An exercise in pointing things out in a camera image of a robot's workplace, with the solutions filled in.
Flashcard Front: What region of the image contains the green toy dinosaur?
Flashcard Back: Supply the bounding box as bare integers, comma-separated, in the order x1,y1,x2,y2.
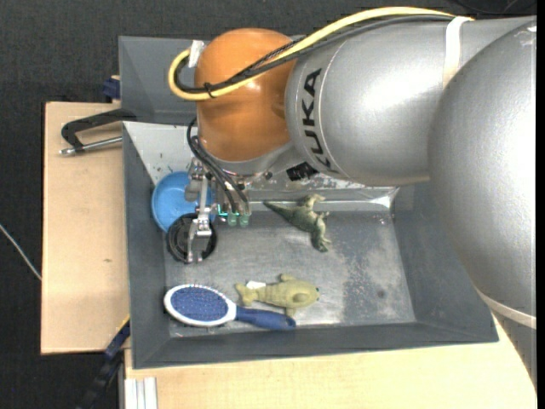
262,193,334,254

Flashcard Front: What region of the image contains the brown cardboard board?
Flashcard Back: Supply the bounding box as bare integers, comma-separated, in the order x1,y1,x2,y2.
40,101,131,355

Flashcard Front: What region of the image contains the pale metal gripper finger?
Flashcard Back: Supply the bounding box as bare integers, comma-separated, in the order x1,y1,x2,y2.
185,218,200,264
196,219,213,264

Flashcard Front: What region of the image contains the black round ring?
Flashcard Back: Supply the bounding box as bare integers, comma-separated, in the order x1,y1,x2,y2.
166,212,219,265

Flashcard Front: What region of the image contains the blue and white hairbrush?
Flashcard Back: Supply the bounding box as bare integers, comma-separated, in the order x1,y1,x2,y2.
163,283,297,331

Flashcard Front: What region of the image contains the blue bowl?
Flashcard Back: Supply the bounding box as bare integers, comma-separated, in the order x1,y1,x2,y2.
151,170,214,233

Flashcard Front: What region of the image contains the grey metal bin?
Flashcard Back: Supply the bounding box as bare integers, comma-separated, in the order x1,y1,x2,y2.
117,35,500,370

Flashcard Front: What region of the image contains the yellow-green toy fish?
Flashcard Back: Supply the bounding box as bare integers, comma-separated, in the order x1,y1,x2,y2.
234,273,322,319

